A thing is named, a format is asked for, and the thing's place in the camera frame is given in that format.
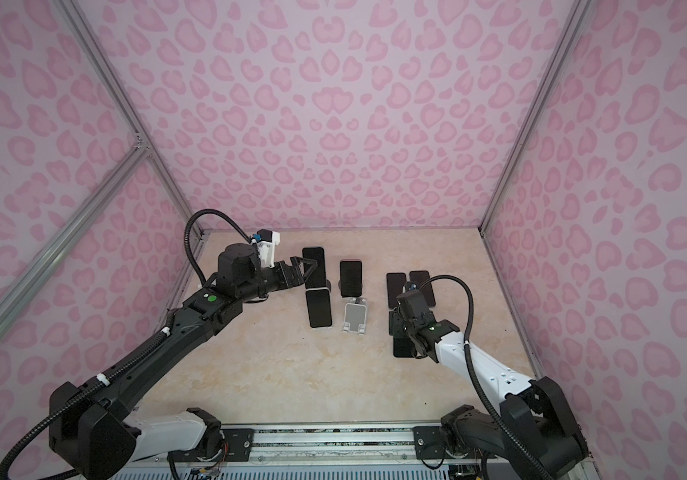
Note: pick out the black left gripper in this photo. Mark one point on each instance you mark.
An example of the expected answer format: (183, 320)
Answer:
(297, 277)

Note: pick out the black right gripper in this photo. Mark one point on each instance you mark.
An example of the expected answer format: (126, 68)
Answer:
(397, 318)

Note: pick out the black phone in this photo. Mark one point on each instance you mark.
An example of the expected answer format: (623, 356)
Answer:
(351, 278)
(318, 308)
(317, 278)
(395, 284)
(421, 279)
(400, 330)

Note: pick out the white phone stand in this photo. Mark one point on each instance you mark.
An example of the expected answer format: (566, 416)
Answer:
(355, 317)

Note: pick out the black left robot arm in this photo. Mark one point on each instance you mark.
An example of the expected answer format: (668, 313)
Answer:
(89, 431)

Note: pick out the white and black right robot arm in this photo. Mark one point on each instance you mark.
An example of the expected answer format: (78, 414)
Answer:
(525, 421)

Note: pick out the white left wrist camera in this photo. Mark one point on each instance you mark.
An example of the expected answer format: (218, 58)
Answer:
(265, 243)

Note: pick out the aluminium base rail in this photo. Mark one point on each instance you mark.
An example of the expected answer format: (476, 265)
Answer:
(360, 450)

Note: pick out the aluminium diagonal frame bar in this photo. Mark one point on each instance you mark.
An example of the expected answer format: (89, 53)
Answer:
(48, 259)

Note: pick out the aluminium frame post back right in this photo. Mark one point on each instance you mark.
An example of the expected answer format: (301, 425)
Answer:
(579, 15)

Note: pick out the aluminium frame post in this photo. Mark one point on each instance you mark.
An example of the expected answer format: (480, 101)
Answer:
(87, 39)
(579, 15)

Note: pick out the aluminium frame post back left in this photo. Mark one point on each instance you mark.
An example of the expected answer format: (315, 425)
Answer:
(87, 39)

